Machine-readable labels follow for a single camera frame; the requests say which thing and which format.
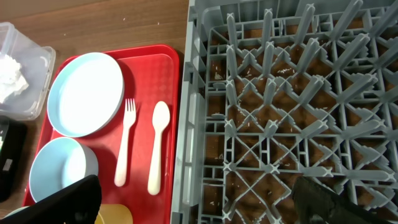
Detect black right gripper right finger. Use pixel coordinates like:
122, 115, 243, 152
292, 176, 389, 224

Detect grey dishwasher rack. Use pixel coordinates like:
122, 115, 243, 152
170, 0, 397, 223

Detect mint green bowl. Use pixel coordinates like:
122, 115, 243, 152
3, 206, 29, 219

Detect light blue plate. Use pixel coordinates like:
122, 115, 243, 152
47, 52, 124, 138

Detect clear plastic bin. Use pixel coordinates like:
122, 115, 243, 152
1, 22, 56, 121

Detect white plastic fork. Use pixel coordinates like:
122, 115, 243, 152
114, 98, 136, 187

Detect yellow cup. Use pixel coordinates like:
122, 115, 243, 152
95, 204, 133, 224

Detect black plastic tray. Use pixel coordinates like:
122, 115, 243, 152
1, 116, 27, 202

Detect light blue bowl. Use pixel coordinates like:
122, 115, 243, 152
29, 137, 98, 202

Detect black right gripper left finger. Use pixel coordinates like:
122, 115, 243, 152
1, 175, 102, 224

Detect white plastic spoon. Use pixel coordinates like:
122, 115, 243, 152
147, 101, 170, 195

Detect white napkin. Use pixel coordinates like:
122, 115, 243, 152
1, 55, 29, 104

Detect red serving tray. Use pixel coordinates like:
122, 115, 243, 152
22, 44, 180, 224

